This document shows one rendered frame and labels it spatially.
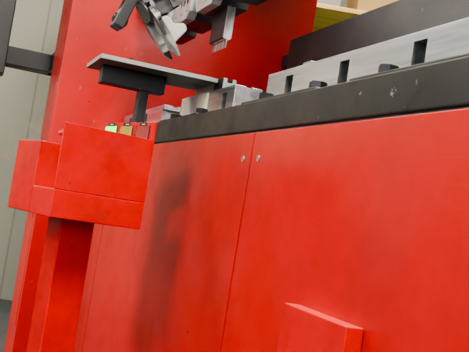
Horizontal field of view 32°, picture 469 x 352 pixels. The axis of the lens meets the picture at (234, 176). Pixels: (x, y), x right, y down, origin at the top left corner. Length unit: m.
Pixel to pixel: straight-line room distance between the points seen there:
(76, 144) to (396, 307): 0.69
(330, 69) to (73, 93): 1.54
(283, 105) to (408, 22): 1.13
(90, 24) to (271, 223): 1.77
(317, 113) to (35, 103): 4.16
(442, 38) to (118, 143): 0.57
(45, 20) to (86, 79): 2.47
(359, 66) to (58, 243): 0.57
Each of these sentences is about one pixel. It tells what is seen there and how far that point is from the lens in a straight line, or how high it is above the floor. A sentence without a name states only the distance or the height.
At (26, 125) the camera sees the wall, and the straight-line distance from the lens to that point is 5.06.
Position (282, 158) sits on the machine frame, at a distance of 1.04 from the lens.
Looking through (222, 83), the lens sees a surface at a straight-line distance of 1.78.
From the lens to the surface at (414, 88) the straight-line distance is 0.79.
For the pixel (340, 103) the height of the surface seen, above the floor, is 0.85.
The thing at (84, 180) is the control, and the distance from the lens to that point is 1.31.
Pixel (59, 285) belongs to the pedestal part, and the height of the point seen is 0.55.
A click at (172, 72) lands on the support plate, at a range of 1.78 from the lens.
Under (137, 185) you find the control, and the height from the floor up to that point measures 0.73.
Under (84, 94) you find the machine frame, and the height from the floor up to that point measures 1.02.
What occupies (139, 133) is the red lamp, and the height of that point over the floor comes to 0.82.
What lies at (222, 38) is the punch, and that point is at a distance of 1.87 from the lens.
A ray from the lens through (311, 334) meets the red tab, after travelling 0.86.
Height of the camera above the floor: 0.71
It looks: 3 degrees up
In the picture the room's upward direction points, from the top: 9 degrees clockwise
